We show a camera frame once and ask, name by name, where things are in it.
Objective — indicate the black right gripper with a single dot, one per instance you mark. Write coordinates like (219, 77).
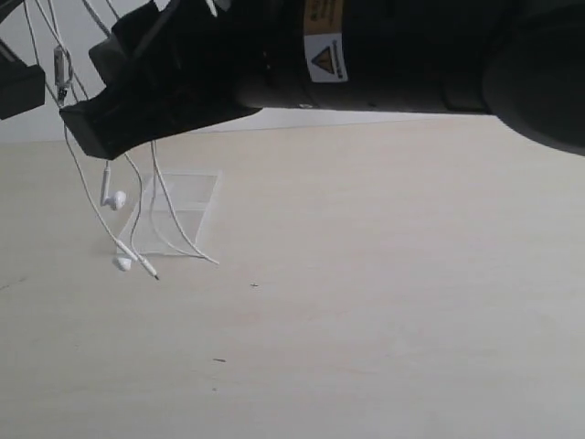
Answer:
(168, 70)

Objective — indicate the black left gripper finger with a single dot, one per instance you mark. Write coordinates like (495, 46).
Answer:
(22, 86)

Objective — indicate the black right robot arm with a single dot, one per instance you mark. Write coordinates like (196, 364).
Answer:
(521, 62)

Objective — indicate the clear plastic storage box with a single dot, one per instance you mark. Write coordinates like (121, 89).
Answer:
(188, 201)

